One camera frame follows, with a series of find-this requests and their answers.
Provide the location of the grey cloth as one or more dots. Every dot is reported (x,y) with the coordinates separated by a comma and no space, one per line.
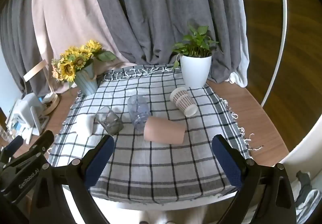
(308,196)

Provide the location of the brown patterned paper cup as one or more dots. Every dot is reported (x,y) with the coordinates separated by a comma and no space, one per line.
(182,102)

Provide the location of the white cup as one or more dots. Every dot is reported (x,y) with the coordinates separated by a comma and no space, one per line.
(84,124)

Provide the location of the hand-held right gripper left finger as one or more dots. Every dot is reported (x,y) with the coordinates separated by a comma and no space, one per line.
(99,161)

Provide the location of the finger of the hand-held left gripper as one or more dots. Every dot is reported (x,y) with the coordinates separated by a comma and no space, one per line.
(12,144)
(41,142)

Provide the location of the pink cup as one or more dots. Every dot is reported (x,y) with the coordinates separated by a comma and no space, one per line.
(163,131)

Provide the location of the white curtain lining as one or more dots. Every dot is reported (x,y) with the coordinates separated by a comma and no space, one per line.
(239,78)

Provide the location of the white plant pot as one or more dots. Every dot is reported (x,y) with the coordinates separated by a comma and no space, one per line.
(195,70)

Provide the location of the sunflower bouquet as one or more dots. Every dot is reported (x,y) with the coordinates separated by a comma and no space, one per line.
(73,63)

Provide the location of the grey glass cup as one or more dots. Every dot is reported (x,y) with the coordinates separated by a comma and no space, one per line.
(109,120)

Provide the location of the clear plastic cup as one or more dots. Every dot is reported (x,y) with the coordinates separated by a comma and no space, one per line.
(138,111)

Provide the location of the grey curtain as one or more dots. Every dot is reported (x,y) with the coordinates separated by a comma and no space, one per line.
(163,12)
(17,37)

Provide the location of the green pothos plant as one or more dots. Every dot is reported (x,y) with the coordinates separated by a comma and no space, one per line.
(195,42)

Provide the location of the round wooden stand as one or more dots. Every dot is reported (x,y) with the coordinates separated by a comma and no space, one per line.
(53,104)

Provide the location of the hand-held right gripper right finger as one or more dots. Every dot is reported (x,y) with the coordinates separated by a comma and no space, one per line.
(229,163)

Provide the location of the blue ribbed vase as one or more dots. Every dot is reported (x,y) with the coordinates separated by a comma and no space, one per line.
(86,83)

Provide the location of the checked grey white tablecloth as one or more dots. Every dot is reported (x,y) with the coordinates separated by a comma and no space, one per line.
(156,163)

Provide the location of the white hoop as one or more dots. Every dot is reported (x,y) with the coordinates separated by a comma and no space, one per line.
(283,25)

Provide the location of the white plastic device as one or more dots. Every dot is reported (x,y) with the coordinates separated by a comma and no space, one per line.
(30,113)

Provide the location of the pink curtain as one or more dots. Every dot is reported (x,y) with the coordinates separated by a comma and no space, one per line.
(68,12)

